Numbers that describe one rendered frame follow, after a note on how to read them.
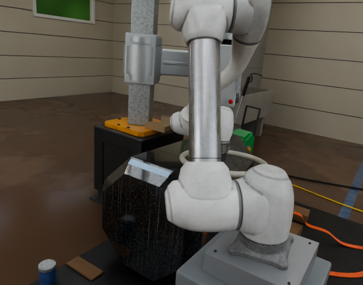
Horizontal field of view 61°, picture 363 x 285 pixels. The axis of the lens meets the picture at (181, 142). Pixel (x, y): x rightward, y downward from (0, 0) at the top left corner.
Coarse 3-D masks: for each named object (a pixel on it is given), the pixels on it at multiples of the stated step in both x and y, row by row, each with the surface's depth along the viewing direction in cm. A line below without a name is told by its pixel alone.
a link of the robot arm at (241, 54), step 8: (232, 40) 108; (232, 48) 110; (240, 48) 107; (248, 48) 106; (232, 56) 112; (240, 56) 109; (248, 56) 110; (232, 64) 115; (240, 64) 113; (224, 72) 119; (232, 72) 116; (240, 72) 116; (224, 80) 120; (232, 80) 119; (176, 112) 142; (184, 112) 136; (176, 120) 138; (184, 120) 136; (176, 128) 139; (184, 128) 138
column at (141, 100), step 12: (132, 0) 248; (144, 0) 247; (156, 0) 252; (132, 12) 251; (144, 12) 250; (156, 12) 257; (132, 24) 254; (144, 24) 253; (156, 24) 262; (132, 84) 268; (132, 96) 271; (144, 96) 270; (132, 108) 274; (144, 108) 273; (132, 120) 277; (144, 120) 276
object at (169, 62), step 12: (132, 48) 252; (144, 48) 251; (156, 48) 255; (132, 60) 255; (144, 60) 254; (156, 60) 259; (168, 60) 265; (180, 60) 267; (132, 72) 258; (144, 72) 257; (156, 72) 262; (168, 72) 269; (180, 72) 270
